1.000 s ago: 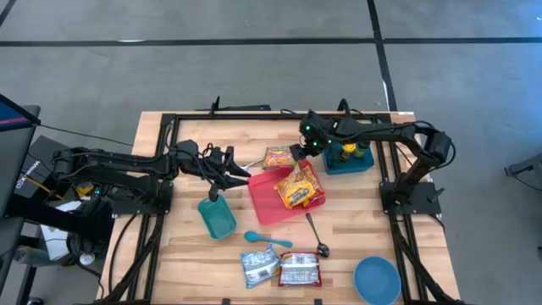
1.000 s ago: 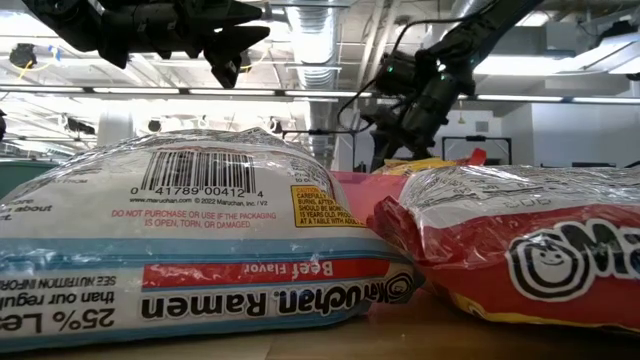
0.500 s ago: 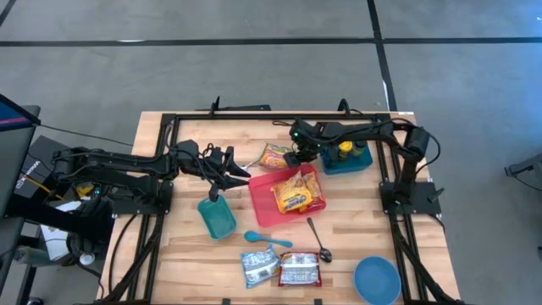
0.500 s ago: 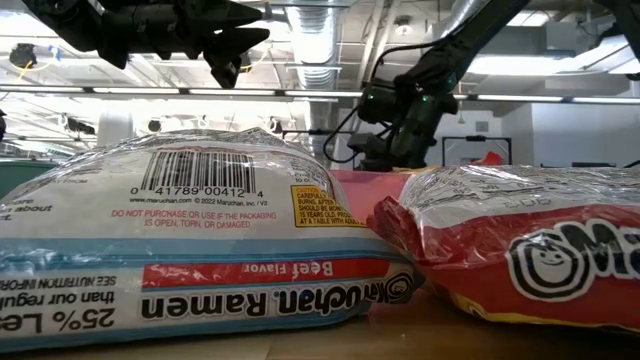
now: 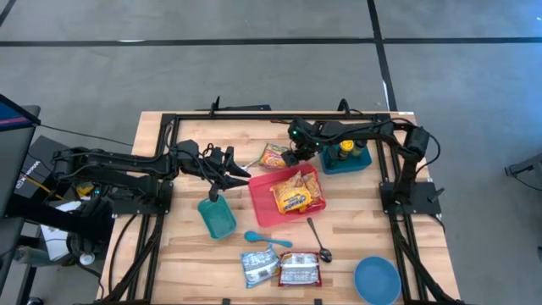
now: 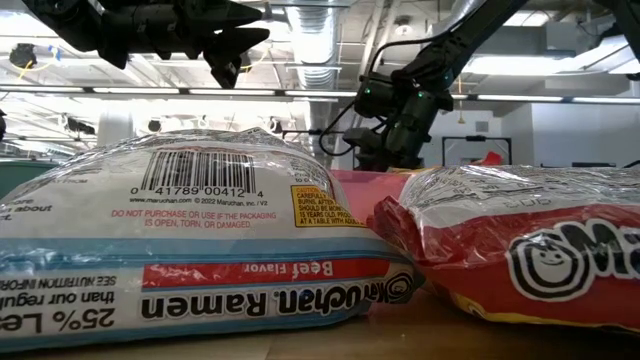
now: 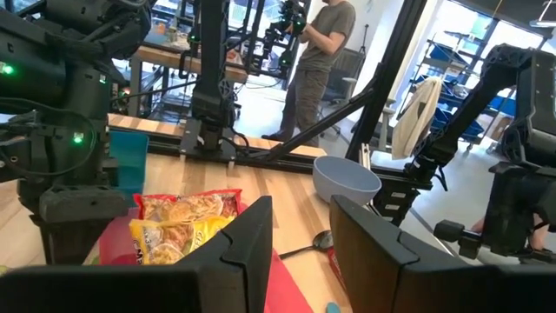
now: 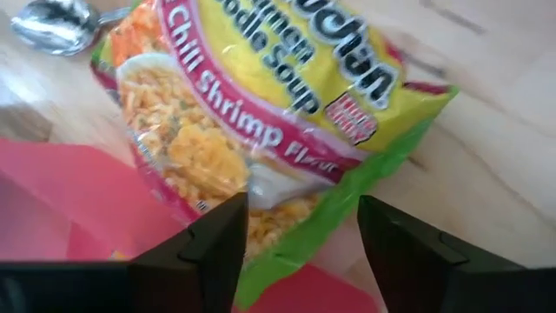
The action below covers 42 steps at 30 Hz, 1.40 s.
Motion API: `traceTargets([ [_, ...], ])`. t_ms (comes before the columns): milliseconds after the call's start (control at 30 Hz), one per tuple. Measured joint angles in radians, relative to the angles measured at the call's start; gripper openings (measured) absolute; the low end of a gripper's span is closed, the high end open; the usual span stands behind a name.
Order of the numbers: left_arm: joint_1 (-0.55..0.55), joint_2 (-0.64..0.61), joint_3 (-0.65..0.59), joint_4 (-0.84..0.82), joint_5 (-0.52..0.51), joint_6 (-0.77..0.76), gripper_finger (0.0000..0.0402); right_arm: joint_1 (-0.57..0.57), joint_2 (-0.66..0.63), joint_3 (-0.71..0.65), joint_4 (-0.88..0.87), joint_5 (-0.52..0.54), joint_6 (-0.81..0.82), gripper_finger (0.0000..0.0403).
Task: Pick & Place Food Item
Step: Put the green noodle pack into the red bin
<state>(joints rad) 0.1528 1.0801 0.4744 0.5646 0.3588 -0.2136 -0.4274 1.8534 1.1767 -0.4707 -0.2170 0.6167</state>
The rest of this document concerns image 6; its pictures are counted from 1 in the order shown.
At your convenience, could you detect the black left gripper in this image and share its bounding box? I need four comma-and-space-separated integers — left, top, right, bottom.
97, 0, 272, 90

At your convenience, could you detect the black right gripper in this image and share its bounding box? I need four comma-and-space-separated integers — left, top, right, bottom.
342, 71, 455, 172

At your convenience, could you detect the orange red ramen packet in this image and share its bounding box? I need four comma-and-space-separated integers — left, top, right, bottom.
471, 150, 505, 168

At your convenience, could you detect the red plastic tray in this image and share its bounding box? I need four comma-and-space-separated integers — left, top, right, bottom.
329, 168, 412, 226

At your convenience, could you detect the long light strip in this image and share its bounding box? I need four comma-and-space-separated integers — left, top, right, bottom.
0, 84, 640, 105

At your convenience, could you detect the blue white ramen packet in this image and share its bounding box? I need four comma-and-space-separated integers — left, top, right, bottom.
0, 127, 422, 354

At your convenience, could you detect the teal plastic tray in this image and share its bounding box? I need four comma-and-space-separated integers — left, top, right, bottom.
0, 158, 65, 200

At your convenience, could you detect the silver ventilation duct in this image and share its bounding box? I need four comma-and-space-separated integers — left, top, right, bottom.
285, 0, 342, 170

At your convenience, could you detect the black metal rig frame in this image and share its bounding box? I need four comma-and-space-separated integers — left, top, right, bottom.
279, 128, 358, 172
441, 135, 514, 168

